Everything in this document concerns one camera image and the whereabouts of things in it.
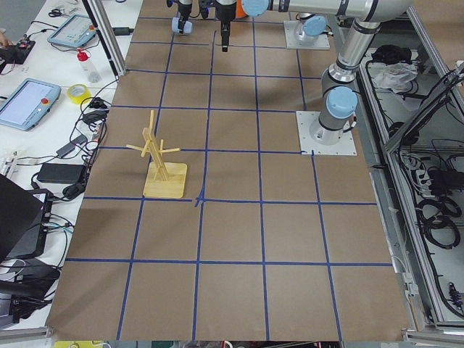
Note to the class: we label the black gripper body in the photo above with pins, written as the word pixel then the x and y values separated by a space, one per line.
pixel 184 8
pixel 223 11

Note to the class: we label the orange can with silver lid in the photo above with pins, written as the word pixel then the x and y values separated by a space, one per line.
pixel 240 13

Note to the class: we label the black laptop computer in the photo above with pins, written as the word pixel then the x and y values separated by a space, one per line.
pixel 24 215

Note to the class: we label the red capped squeeze bottle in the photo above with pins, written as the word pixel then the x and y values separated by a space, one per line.
pixel 88 67

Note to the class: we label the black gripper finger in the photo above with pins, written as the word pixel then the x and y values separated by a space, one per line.
pixel 225 38

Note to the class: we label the yellow tape roll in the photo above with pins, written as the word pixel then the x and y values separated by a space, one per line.
pixel 79 94

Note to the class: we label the near teach pendant tablet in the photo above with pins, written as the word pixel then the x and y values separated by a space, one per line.
pixel 29 103

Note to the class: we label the aluminium frame post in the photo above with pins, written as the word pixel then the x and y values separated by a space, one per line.
pixel 99 18

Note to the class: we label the black power adapter brick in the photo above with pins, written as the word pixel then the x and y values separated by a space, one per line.
pixel 60 173

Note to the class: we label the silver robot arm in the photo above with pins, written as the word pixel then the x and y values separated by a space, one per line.
pixel 340 101
pixel 314 24

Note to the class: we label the crumpled white cloth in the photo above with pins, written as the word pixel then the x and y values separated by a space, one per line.
pixel 397 77

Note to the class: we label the far teach pendant tablet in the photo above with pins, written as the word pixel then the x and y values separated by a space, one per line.
pixel 74 33

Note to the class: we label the light blue plastic cup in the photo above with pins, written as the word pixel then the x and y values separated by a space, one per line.
pixel 182 27

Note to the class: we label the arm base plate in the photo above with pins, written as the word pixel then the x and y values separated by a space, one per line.
pixel 296 38
pixel 314 139

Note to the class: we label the wooden cup rack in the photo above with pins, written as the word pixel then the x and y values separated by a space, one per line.
pixel 164 179

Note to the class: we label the teach pendant tablet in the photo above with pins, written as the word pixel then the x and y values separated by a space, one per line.
pixel 29 103
pixel 74 33

